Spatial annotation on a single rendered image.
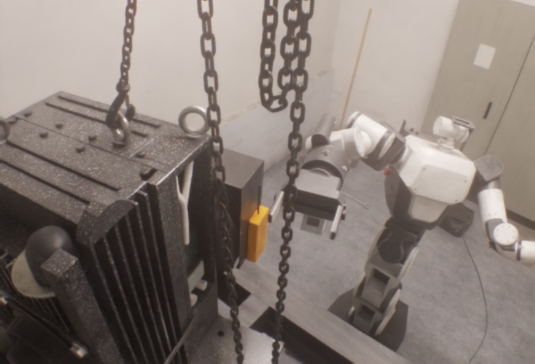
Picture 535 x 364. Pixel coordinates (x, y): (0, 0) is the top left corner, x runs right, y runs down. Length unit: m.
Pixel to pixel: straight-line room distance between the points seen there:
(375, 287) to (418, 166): 0.65
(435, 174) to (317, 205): 0.71
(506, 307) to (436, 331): 0.63
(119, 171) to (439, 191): 1.03
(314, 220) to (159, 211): 0.29
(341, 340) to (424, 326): 1.09
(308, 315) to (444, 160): 0.83
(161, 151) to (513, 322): 2.63
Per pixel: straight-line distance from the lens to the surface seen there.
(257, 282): 1.69
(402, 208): 1.36
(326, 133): 0.74
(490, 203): 1.41
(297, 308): 1.63
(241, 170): 0.89
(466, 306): 2.84
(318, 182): 0.67
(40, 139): 0.88
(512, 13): 3.11
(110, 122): 0.74
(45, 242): 0.62
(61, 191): 0.70
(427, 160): 1.29
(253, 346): 1.26
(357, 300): 1.87
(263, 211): 0.99
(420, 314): 2.64
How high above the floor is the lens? 2.02
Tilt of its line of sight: 35 degrees down
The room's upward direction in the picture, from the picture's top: 5 degrees clockwise
